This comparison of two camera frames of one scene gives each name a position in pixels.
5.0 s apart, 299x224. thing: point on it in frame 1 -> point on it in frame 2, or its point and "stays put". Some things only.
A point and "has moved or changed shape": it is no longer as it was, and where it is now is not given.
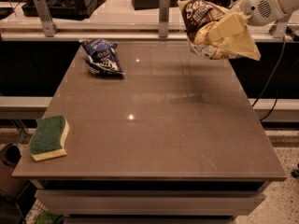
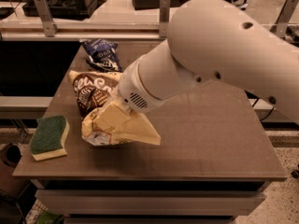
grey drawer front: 152,202 stays put
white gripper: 261,7 -> 132,89
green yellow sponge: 47,141 stays put
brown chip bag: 196,11 has moved or changed shape
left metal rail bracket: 49,28 stays put
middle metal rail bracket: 163,15 stays put
